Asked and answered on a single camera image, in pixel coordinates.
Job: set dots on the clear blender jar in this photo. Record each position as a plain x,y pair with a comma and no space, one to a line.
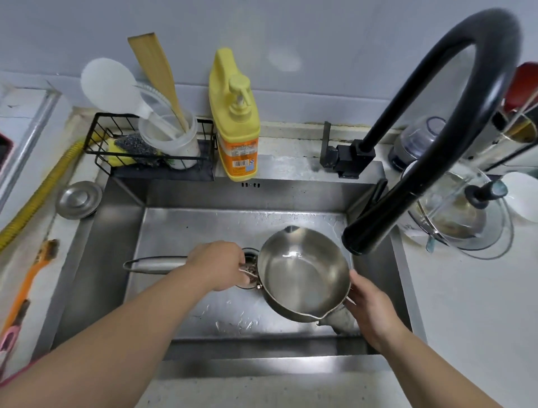
414,141

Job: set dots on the glass lid with black knob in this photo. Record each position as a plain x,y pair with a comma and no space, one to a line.
462,222

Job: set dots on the yellow sponge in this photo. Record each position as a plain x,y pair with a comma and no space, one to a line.
117,156

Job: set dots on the white rice paddle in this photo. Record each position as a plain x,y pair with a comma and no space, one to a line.
105,84

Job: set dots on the steel wool scrubber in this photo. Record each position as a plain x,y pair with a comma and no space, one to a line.
136,145

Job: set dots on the person's right hand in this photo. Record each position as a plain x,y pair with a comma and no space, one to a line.
374,311

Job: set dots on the yellow dish soap bottle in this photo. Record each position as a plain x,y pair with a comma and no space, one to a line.
235,126

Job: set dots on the stainless steel saucepan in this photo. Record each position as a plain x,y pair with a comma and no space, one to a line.
302,277

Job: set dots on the person's right thumb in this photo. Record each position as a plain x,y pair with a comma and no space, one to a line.
358,280

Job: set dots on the grey dishcloth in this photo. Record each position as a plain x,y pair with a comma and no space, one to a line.
338,321

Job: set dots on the steel utensil holder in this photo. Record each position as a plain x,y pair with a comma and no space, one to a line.
500,143

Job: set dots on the black arched faucet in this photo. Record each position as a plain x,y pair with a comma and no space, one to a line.
496,84

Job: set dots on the person's right forearm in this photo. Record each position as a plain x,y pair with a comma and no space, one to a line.
433,374

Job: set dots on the white bowl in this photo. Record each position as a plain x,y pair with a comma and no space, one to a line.
523,195

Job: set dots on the person's left forearm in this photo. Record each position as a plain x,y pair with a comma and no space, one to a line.
109,336

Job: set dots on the stainless steel sink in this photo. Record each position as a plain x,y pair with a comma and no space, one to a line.
189,227

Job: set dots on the red ladle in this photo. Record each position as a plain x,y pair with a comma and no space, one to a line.
523,86

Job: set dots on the person's left fingers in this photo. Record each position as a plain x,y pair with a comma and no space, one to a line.
242,269

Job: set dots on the white plastic utensil cup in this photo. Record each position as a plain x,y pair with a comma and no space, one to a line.
176,145

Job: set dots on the person's left hand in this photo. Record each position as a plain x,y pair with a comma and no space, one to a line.
212,265

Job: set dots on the steel stove top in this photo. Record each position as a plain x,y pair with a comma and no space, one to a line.
31,126

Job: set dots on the sink drain strainer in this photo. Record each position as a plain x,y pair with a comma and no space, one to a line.
251,257

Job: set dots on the round steel sink plug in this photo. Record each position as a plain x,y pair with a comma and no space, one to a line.
78,199

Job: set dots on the wooden spatula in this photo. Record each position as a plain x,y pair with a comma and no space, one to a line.
157,67

